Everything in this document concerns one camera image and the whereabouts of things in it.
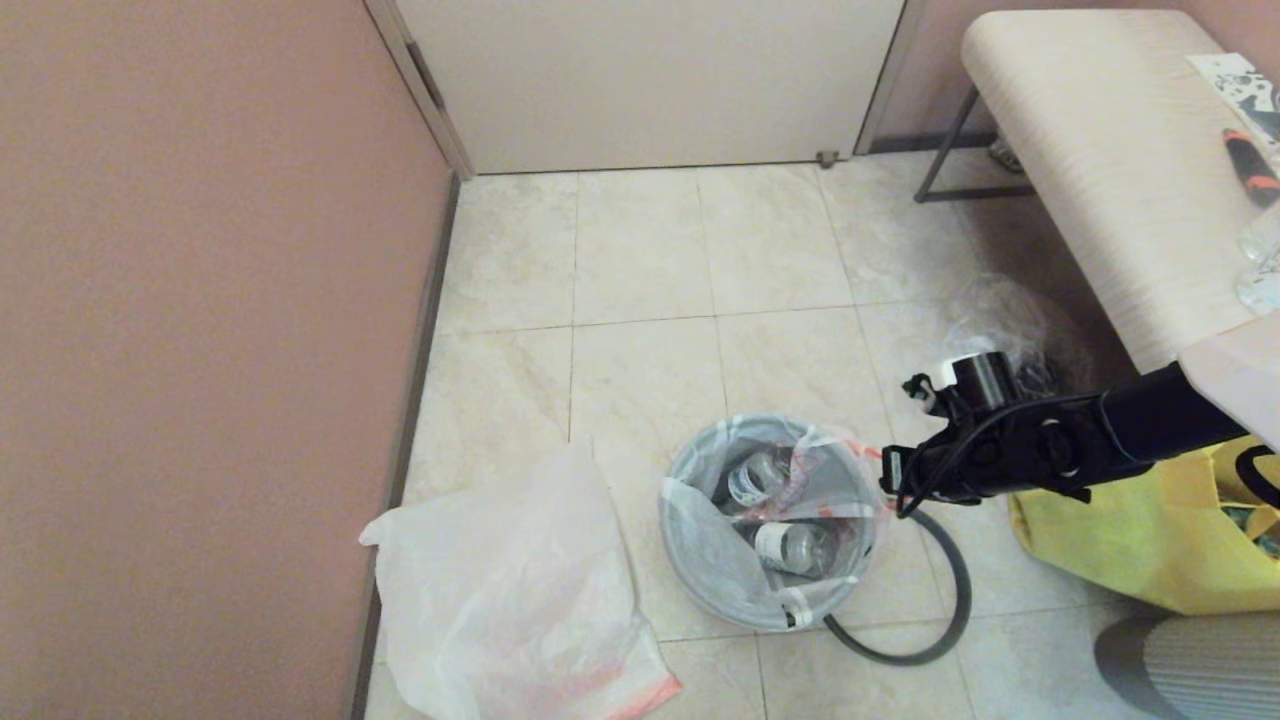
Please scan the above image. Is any black round trash bin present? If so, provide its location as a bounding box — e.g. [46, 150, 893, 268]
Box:
[660, 413, 876, 631]

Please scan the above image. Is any grey ribbed round object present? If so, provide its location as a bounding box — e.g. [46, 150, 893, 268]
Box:
[1093, 612, 1280, 720]

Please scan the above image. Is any clear plastic bottle, white label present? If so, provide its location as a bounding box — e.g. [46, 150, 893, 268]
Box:
[750, 518, 838, 577]

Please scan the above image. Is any white door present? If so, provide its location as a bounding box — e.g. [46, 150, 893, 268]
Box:
[395, 0, 906, 176]

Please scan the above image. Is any grey door frame post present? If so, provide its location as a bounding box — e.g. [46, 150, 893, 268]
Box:
[853, 0, 926, 159]
[362, 0, 476, 182]

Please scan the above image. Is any black and orange tool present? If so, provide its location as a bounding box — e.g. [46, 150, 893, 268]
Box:
[1220, 128, 1280, 209]

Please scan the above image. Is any clear bag with dark items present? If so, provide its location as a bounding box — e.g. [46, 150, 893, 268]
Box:
[938, 275, 1096, 401]

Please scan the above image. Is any clear plastic bottle, patterned label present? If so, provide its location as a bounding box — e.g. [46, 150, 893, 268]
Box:
[725, 448, 791, 507]

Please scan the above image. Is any dark wall baseboard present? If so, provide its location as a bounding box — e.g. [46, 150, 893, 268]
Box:
[345, 175, 463, 720]

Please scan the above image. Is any grey plastic bin ring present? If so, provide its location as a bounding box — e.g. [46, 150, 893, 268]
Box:
[822, 505, 972, 667]

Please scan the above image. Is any black metal table leg frame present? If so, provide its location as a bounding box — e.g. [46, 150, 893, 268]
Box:
[912, 88, 1036, 204]

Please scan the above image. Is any white red-printed floor bag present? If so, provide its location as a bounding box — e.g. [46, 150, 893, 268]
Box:
[658, 412, 901, 633]

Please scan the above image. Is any clear crumpled plastic item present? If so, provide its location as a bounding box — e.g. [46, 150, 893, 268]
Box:
[1235, 200, 1280, 316]

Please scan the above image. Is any light wood-grain table top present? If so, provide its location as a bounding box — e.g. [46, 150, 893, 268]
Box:
[960, 10, 1280, 376]

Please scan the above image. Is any black and white printed paper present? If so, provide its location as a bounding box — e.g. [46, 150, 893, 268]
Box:
[1185, 53, 1280, 149]

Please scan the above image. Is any yellow shopping bag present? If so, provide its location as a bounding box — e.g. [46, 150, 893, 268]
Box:
[1008, 435, 1280, 616]

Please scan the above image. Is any dark baseboard behind table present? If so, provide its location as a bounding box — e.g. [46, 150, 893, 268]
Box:
[868, 135, 1001, 158]

